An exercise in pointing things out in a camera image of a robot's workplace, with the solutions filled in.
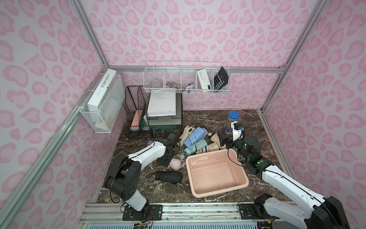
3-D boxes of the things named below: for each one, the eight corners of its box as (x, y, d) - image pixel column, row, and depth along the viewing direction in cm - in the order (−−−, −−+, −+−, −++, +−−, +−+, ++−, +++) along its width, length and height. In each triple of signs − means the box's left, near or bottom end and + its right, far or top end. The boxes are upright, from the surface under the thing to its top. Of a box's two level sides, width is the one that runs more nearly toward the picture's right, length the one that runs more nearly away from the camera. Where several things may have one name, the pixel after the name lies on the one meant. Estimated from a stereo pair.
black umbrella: (147, 180, 86) (146, 178, 84) (150, 170, 90) (149, 168, 87) (181, 184, 84) (181, 183, 82) (182, 174, 88) (182, 172, 86)
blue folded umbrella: (189, 149, 96) (189, 145, 92) (182, 143, 99) (182, 139, 95) (207, 133, 105) (208, 128, 101) (201, 128, 108) (201, 123, 104)
